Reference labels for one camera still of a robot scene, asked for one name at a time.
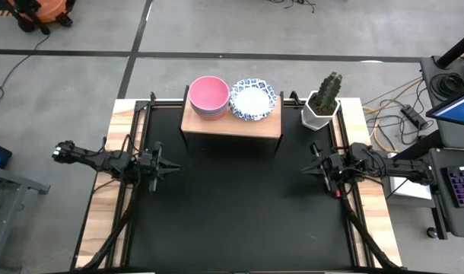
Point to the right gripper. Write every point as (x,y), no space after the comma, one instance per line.
(331,182)

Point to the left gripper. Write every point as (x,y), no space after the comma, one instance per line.
(156,182)

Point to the green plastic bowl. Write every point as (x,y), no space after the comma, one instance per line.
(207,114)

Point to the pink plastic bowl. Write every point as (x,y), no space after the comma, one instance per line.
(209,93)

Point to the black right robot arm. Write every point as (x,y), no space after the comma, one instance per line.
(403,167)

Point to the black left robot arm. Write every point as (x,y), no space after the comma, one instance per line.
(95,160)

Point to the wooden shelf with black legs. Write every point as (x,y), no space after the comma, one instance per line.
(232,127)

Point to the cactus in white pot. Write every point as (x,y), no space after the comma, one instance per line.
(315,118)

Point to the black table mat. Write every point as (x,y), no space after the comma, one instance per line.
(236,209)

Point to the white paper sheet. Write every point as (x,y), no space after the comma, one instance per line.
(414,190)

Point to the black power strip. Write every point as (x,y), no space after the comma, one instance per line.
(414,116)

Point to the backlit keyboard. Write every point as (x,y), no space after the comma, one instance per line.
(462,186)

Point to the grey metal stand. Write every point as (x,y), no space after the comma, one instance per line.
(23,182)

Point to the grey equipment desk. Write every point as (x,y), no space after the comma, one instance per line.
(456,220)

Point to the monitor with blue screen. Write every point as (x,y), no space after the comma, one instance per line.
(458,110)

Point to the black pole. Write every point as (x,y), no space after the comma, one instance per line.
(458,49)

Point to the orange shop vacuum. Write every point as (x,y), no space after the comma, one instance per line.
(45,9)

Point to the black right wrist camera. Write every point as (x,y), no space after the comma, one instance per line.
(337,165)

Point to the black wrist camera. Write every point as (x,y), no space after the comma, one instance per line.
(144,166)
(337,165)

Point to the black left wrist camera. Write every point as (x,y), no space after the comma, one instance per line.
(144,166)

